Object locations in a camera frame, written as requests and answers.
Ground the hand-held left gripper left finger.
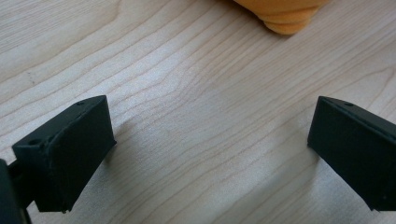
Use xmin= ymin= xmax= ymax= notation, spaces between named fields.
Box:
xmin=11 ymin=94 xmax=118 ymax=214

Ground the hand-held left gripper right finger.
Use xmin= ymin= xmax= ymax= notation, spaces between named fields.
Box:
xmin=306 ymin=95 xmax=396 ymax=213

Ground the orange plush toy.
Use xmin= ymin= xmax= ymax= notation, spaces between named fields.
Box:
xmin=233 ymin=0 xmax=331 ymax=35

